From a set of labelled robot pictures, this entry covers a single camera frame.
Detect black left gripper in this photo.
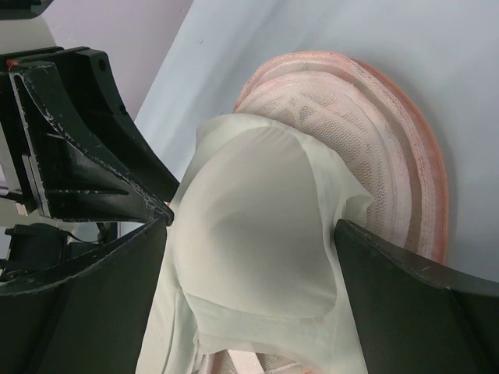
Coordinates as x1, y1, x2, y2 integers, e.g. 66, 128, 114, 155
0, 0, 181, 281

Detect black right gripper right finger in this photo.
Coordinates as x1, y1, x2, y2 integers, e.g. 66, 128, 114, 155
334, 220, 498, 373

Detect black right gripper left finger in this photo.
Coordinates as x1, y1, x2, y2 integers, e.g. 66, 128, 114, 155
1, 219, 167, 373

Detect white bra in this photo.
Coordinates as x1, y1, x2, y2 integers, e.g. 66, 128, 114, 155
136, 114, 372, 373

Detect pink floral mesh laundry bag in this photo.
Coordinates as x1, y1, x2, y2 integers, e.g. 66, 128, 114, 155
207, 52, 448, 373

